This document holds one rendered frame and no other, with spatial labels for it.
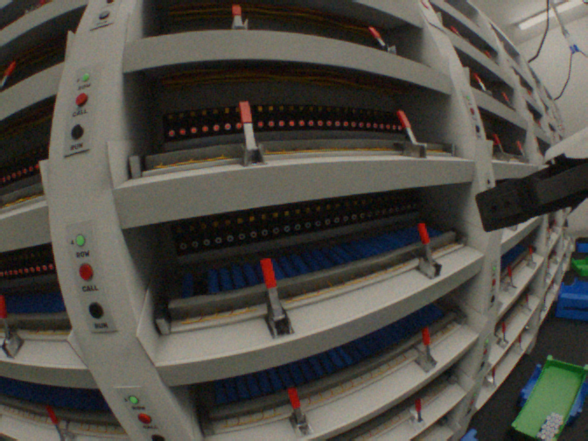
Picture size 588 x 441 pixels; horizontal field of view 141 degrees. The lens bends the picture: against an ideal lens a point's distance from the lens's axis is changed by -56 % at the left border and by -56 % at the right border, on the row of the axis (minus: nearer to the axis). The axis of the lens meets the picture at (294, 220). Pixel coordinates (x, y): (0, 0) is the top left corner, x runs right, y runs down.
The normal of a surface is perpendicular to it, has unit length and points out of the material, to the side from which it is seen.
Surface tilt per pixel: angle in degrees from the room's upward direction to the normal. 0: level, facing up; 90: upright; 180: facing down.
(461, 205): 90
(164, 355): 20
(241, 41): 110
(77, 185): 90
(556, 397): 28
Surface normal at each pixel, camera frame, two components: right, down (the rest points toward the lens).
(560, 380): -0.57, -0.80
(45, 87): 0.35, 0.32
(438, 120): -0.94, 0.15
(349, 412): -0.04, -0.94
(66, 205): 0.32, -0.03
